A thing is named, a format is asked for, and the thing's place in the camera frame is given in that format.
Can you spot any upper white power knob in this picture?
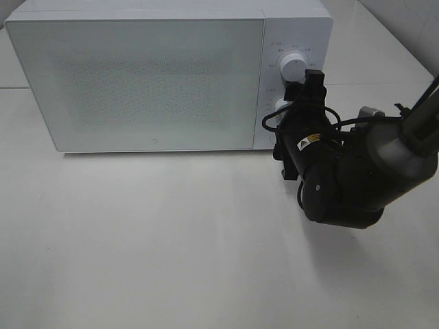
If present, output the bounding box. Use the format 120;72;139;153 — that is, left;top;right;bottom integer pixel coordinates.
279;51;309;82

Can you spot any white microwave oven body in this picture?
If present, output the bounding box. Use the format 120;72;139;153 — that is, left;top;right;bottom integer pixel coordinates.
4;1;333;152

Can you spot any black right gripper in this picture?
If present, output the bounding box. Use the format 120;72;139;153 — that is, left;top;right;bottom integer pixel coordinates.
273;69;333;180

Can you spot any white microwave door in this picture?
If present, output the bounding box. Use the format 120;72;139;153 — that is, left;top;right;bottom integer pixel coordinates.
7;20;263;153

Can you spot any round white door button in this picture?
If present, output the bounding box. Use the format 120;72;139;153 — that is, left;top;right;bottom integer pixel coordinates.
269;132;276;145

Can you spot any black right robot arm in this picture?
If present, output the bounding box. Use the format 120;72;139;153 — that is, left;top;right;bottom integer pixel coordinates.
272;70;438;229

